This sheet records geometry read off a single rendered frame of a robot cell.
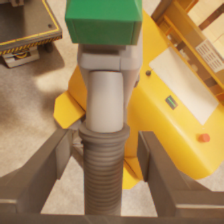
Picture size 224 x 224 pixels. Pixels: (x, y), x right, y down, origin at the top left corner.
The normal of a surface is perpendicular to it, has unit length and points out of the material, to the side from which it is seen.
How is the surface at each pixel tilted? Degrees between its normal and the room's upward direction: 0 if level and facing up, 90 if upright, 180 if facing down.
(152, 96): 14
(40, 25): 0
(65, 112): 22
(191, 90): 0
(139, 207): 0
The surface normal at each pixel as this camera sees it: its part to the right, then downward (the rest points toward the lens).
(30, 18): 0.29, -0.24
